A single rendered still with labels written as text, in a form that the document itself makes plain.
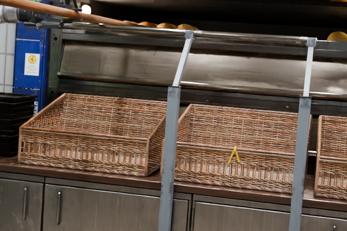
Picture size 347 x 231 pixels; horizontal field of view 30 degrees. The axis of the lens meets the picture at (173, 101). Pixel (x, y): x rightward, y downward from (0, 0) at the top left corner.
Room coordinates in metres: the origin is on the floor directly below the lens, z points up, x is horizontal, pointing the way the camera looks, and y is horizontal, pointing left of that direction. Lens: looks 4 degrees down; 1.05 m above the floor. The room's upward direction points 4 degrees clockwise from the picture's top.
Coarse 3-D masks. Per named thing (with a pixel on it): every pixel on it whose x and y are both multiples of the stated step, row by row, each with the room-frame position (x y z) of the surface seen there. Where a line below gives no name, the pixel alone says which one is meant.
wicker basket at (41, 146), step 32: (64, 96) 3.07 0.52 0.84; (96, 96) 3.05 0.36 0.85; (32, 128) 2.62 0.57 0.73; (64, 128) 3.03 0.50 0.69; (96, 128) 3.00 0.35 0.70; (128, 128) 2.98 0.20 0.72; (160, 128) 2.67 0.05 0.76; (32, 160) 2.62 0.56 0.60; (64, 160) 2.59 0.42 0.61; (96, 160) 2.56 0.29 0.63; (128, 160) 2.84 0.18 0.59; (160, 160) 2.74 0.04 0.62
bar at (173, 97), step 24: (24, 24) 2.77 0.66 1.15; (48, 24) 2.74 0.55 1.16; (72, 24) 2.72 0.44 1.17; (96, 24) 2.70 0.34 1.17; (312, 48) 2.49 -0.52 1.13; (168, 96) 2.39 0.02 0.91; (168, 120) 2.39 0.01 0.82; (168, 144) 2.39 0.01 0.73; (168, 168) 2.39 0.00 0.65; (168, 192) 2.39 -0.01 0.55; (168, 216) 2.38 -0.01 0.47
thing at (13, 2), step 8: (0, 0) 1.80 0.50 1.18; (8, 0) 1.85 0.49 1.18; (16, 0) 1.90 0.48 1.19; (24, 0) 1.96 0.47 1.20; (24, 8) 1.97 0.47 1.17; (32, 8) 2.01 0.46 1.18; (40, 8) 2.07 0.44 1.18; (48, 8) 2.13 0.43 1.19; (56, 8) 2.20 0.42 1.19; (64, 8) 2.28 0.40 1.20; (64, 16) 2.30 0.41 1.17; (72, 16) 2.35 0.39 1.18; (80, 16) 2.42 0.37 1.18; (88, 16) 2.51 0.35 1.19; (96, 16) 2.60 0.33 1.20; (112, 24) 2.82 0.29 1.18; (120, 24) 2.92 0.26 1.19; (128, 24) 3.04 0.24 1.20; (136, 24) 3.21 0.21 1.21
